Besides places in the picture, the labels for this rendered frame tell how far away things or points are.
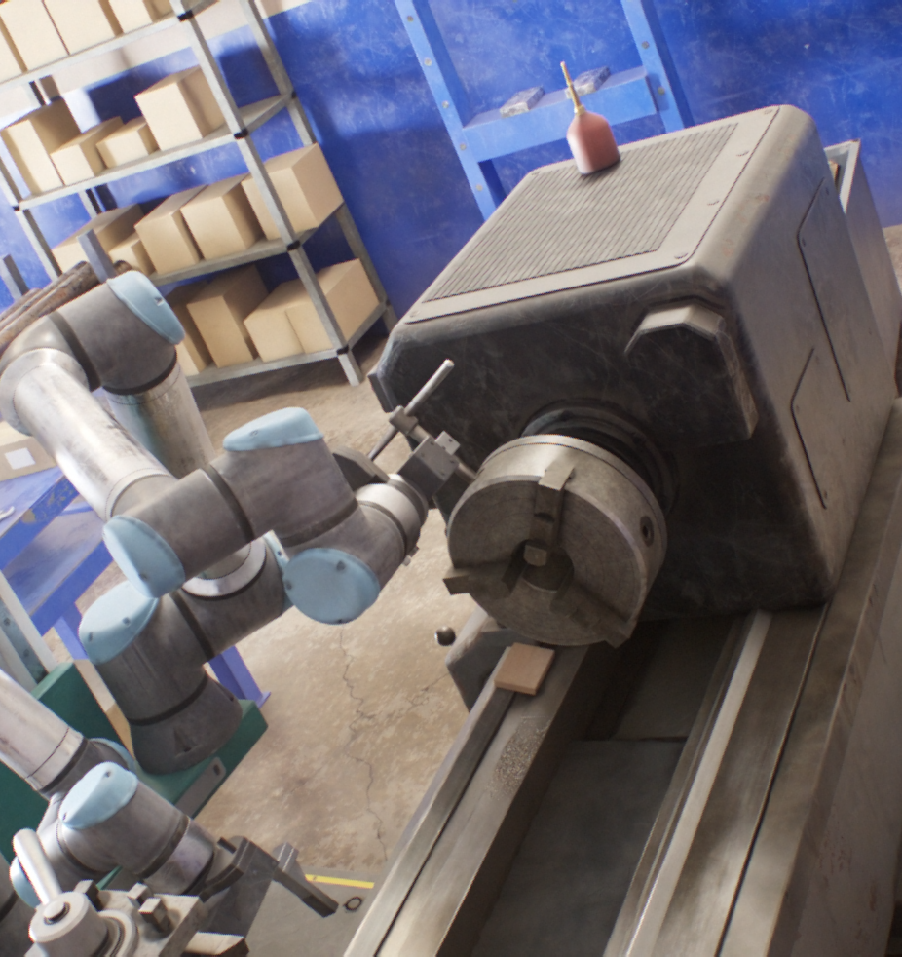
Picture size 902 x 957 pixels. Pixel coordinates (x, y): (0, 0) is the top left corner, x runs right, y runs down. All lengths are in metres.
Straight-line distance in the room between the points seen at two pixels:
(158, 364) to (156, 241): 3.97
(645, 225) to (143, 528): 0.80
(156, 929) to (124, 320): 0.84
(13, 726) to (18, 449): 1.82
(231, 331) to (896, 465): 4.11
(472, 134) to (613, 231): 3.08
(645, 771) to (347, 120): 4.13
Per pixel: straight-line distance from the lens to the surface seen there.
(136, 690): 2.40
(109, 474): 1.57
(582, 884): 1.89
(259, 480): 1.46
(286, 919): 2.76
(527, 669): 2.05
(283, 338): 5.87
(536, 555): 1.71
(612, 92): 4.79
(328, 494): 1.48
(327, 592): 1.49
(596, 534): 1.72
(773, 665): 1.91
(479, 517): 1.77
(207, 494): 1.46
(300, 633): 4.26
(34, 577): 3.66
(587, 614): 1.76
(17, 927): 2.24
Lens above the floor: 1.95
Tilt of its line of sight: 24 degrees down
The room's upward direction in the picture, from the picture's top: 25 degrees counter-clockwise
